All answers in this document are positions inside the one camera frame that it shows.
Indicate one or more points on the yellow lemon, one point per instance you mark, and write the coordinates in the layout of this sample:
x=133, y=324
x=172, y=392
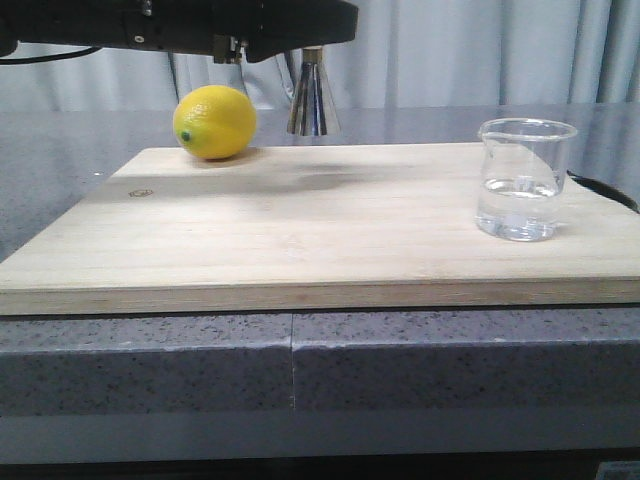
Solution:
x=214, y=122

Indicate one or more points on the clear glass beaker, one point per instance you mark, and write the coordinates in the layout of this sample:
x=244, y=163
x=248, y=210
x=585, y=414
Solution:
x=522, y=177

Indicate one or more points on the light wooden cutting board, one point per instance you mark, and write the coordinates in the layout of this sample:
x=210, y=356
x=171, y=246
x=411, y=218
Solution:
x=312, y=227

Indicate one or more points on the steel double jigger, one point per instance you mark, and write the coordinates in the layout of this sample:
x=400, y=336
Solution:
x=312, y=111

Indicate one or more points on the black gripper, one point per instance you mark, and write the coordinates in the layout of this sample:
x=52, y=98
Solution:
x=226, y=30

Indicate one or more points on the grey curtain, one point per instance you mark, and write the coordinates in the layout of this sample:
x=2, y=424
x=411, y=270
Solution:
x=405, y=54

